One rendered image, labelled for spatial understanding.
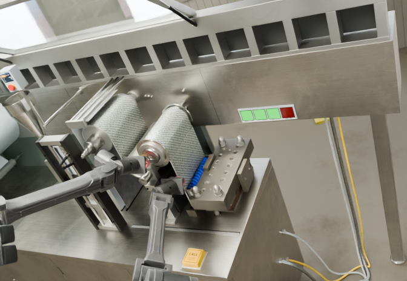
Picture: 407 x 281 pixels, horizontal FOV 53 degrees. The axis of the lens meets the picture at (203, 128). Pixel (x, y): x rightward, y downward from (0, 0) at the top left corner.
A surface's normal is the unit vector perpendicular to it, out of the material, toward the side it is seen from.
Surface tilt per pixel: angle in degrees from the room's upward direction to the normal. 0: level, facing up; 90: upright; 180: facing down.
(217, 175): 0
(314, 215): 0
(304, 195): 0
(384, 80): 90
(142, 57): 90
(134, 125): 92
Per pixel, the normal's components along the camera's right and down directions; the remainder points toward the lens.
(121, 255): -0.33, -0.79
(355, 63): -0.36, 0.61
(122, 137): 0.88, -0.03
